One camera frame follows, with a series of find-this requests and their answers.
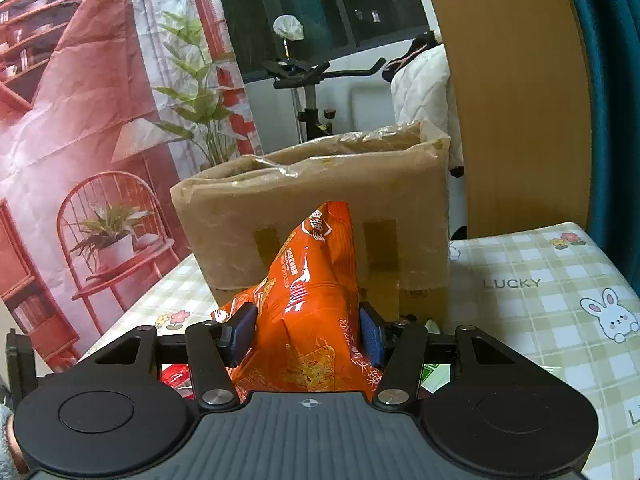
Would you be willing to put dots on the wooden panel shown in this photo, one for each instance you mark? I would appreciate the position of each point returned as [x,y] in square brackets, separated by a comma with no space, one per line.
[515,85]

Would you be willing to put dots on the black exercise bike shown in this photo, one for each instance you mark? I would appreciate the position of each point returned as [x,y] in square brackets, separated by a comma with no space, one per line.
[310,95]

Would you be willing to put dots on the green checkered tablecloth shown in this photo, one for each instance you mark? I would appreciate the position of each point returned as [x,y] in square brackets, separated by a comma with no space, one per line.
[525,320]

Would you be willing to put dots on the person's left forearm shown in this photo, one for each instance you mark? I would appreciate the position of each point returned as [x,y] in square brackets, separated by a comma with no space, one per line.
[6,435]

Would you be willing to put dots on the brown cardboard box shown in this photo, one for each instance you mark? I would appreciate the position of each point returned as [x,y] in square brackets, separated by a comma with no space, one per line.
[225,220]

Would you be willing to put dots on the dark window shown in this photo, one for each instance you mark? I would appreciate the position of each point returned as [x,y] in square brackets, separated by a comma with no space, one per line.
[350,0]

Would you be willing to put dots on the white quilted jacket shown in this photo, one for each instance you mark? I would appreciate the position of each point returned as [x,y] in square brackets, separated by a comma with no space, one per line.
[420,100]

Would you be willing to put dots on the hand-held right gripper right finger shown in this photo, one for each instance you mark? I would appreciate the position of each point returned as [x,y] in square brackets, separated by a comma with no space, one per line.
[370,335]

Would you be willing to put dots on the teal curtain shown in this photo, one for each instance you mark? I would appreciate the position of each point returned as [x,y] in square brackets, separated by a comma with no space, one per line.
[615,110]

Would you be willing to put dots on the small red packet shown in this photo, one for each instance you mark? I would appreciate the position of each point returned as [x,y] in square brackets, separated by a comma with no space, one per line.
[175,377]

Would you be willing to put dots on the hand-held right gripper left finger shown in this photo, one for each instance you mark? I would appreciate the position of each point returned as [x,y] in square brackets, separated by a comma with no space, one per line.
[246,332]

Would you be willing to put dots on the red room wall poster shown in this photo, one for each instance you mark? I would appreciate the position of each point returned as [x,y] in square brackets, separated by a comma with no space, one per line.
[75,110]

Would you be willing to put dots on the white plastic cover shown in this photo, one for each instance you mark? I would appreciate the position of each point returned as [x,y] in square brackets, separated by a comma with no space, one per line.
[288,27]

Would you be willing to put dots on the orange snack bag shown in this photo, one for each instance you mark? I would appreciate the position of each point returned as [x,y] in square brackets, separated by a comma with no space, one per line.
[310,300]

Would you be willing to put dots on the black garment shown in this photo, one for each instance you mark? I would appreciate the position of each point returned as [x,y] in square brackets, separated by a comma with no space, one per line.
[420,47]

